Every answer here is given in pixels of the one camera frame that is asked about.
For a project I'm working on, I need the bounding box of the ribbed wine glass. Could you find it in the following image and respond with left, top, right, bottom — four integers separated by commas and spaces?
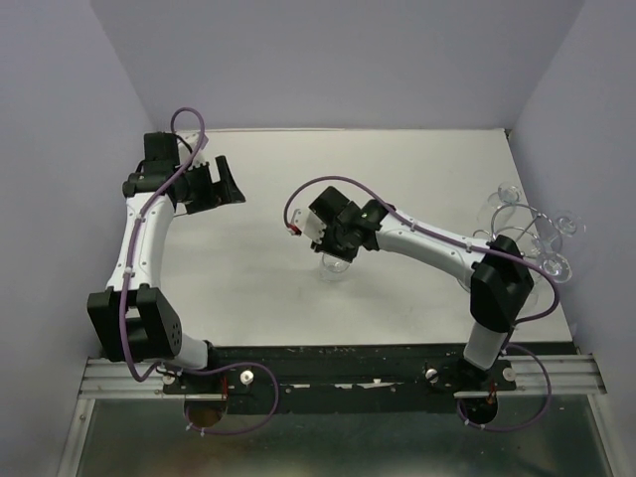
477, 182, 523, 229

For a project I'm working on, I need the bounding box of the chrome wine glass rack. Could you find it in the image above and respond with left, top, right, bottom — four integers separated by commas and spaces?
473, 204, 550, 259

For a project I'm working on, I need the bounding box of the aluminium rail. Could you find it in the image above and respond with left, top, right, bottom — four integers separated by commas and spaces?
78, 358, 170, 398

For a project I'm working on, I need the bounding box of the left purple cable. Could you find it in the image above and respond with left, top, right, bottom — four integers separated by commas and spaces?
118, 106, 280, 438

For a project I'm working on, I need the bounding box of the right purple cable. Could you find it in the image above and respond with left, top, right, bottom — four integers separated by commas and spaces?
282, 176, 562, 431

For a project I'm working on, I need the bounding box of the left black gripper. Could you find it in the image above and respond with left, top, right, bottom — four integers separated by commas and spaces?
174, 155, 245, 214

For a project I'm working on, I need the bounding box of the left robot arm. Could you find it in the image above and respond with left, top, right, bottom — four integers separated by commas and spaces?
86, 132, 245, 393

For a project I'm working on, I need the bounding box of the short clear wine glass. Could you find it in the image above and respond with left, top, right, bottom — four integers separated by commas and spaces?
318, 252, 351, 282

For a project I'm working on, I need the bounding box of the purple cable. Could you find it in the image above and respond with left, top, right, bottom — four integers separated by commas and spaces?
282, 176, 562, 431
118, 106, 280, 438

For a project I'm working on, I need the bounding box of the right wine glass on rack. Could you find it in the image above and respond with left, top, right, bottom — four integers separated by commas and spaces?
534, 210, 586, 253

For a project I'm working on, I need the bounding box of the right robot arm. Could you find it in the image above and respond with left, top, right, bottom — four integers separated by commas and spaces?
292, 187, 534, 390

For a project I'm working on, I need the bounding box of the tall wine glass on rack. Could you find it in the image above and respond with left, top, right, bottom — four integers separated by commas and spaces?
537, 252, 572, 283

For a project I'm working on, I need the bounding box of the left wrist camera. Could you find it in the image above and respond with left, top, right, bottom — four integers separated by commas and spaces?
175, 132, 209, 170

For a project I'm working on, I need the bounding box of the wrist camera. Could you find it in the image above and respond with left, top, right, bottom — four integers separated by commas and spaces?
288, 208, 327, 244
175, 132, 209, 170

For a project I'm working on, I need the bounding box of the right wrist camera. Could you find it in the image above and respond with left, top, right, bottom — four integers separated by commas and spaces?
288, 208, 327, 244

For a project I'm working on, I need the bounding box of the black mounting base plate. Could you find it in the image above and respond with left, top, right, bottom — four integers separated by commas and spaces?
163, 344, 516, 415

